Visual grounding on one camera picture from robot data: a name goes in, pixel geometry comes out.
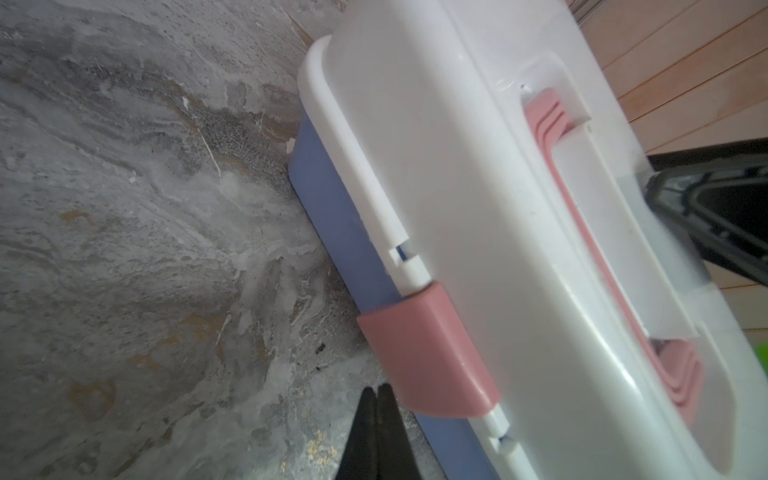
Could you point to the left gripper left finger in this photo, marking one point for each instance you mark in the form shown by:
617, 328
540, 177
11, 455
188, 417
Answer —
360, 457

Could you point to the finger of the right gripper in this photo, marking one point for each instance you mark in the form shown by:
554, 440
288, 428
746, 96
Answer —
722, 205

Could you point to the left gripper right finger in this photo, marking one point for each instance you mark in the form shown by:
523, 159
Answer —
395, 458

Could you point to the white blue tool box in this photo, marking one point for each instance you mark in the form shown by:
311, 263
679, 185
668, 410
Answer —
479, 190

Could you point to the green plastic cup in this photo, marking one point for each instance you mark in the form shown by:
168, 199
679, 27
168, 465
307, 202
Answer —
761, 352

